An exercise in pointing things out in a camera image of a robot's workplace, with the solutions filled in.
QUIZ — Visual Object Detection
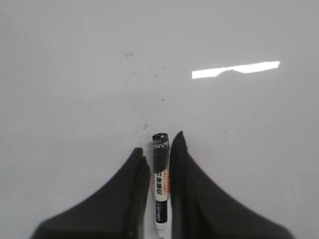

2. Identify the white glossy whiteboard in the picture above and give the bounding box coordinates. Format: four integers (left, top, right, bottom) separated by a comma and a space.
0, 0, 319, 239

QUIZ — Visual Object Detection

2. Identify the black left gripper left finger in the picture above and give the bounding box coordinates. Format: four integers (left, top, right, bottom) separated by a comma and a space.
31, 147, 150, 239

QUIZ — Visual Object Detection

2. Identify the black white whiteboard marker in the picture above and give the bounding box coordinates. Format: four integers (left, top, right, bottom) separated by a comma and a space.
152, 133, 170, 239

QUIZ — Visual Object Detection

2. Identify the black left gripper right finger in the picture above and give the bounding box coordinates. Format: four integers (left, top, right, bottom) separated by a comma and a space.
169, 132, 294, 239

